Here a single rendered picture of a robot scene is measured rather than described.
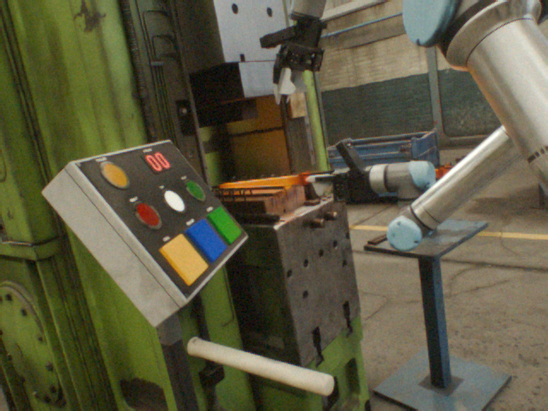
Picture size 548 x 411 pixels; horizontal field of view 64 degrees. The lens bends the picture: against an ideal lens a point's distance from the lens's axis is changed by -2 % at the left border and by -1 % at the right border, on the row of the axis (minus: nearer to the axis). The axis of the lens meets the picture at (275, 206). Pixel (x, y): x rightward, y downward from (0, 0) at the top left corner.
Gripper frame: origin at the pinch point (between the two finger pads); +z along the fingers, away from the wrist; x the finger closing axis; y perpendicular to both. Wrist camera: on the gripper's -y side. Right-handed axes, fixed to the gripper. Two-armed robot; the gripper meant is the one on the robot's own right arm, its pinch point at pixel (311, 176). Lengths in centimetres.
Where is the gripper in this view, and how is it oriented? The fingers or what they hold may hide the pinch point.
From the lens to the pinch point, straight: 130.6
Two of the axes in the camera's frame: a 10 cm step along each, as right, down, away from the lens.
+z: -7.7, 0.2, 6.3
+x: 6.1, -2.7, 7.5
